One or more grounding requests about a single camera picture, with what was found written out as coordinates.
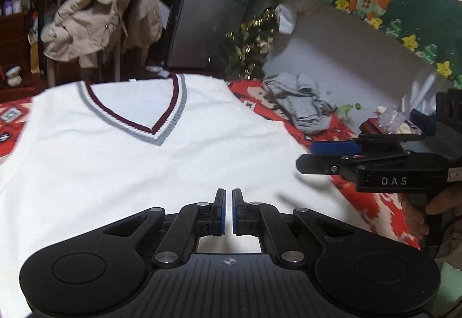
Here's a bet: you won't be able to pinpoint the small green plant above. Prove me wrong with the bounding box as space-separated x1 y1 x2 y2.
337 101 363 120

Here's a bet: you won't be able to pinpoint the red patterned blanket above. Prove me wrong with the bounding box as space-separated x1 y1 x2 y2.
0 79 426 250

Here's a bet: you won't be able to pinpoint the wooden nightstand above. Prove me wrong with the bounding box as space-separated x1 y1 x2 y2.
359 118 437 145

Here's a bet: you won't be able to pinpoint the beige jacket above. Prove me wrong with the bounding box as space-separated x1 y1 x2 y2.
40 0 163 69

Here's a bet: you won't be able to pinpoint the dark blue plush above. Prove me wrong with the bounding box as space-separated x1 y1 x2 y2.
409 109 439 136

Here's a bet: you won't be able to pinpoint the white hanging cloth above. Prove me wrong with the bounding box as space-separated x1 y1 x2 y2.
276 2 300 35

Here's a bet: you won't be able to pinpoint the clear plastic holder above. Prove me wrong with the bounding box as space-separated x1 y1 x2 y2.
377 110 407 133

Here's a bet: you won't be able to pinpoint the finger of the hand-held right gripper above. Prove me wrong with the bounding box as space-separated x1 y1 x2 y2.
296 151 412 181
310 134 426 157

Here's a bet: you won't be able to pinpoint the person's right hand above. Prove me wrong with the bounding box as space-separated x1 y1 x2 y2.
400 184 462 250

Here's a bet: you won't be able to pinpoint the person's right forearm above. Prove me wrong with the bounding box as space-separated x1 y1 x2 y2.
433 224 462 268

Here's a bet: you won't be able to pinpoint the white cup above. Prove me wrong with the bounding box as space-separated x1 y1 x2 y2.
6 66 23 88

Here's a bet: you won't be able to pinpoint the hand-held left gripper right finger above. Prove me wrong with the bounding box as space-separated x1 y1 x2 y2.
232 189 356 268

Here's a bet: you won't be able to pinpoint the grey garment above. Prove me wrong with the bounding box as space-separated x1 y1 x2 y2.
263 72 338 134

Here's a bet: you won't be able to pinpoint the white paper scraps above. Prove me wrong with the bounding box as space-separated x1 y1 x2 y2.
146 65 170 78

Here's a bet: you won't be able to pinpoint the small Christmas tree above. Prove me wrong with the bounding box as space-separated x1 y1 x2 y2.
224 8 278 80

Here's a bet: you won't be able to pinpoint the white knit vest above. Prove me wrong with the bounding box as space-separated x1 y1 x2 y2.
0 73 347 318

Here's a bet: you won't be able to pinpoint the white chair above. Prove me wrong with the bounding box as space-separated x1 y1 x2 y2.
47 25 127 85

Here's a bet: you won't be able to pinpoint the white plastic bag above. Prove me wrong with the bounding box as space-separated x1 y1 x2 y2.
399 74 448 113

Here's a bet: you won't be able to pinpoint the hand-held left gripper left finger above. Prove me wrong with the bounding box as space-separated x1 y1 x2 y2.
103 189 227 269

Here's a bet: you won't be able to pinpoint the grey refrigerator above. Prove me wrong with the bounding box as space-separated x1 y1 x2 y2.
166 0 275 69

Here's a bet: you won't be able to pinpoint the wooden drawer cabinet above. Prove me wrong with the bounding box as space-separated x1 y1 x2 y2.
0 11 40 88

